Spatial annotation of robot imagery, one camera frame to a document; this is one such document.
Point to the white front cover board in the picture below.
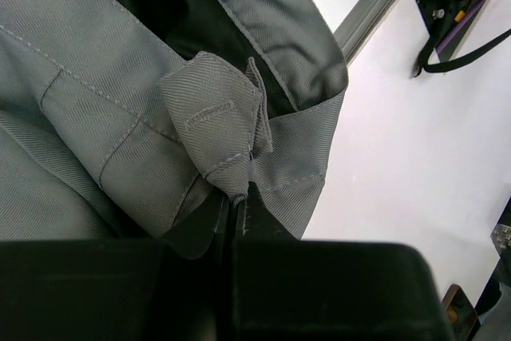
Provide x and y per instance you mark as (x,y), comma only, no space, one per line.
(418,176)

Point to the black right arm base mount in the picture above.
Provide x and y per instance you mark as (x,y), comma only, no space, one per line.
(445,19)

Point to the grey pleated skirt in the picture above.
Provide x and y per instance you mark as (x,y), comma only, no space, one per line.
(120,117)

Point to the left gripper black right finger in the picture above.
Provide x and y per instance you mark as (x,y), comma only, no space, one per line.
(288,289)

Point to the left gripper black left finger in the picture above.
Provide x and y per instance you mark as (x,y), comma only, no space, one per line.
(166,288)

